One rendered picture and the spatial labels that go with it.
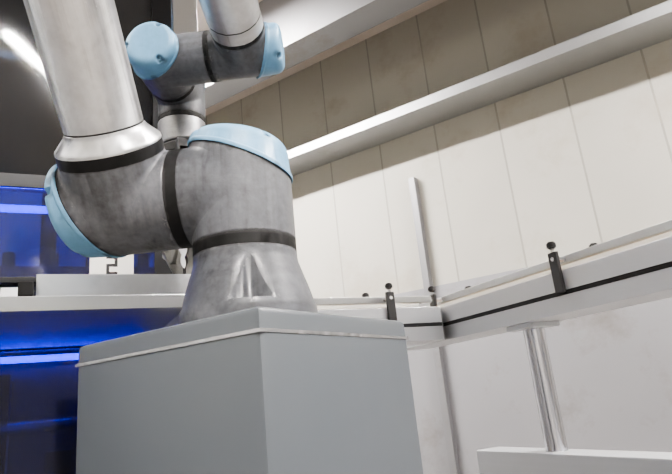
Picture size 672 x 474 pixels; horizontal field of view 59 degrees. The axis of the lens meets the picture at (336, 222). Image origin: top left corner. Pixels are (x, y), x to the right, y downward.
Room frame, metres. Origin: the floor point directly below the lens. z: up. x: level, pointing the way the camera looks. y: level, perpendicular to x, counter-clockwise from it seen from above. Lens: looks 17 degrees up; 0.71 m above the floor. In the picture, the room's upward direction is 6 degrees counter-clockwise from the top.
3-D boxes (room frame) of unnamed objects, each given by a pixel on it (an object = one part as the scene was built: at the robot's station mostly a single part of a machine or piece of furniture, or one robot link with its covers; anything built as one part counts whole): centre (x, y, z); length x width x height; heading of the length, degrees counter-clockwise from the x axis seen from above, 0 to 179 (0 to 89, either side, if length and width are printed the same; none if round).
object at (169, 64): (0.76, 0.22, 1.21); 0.11 x 0.11 x 0.08; 88
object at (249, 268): (0.65, 0.11, 0.84); 0.15 x 0.15 x 0.10
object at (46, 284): (0.99, 0.37, 0.90); 0.34 x 0.26 x 0.04; 26
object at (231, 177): (0.65, 0.11, 0.96); 0.13 x 0.12 x 0.14; 88
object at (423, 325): (1.57, 0.07, 0.92); 0.69 x 0.15 x 0.16; 117
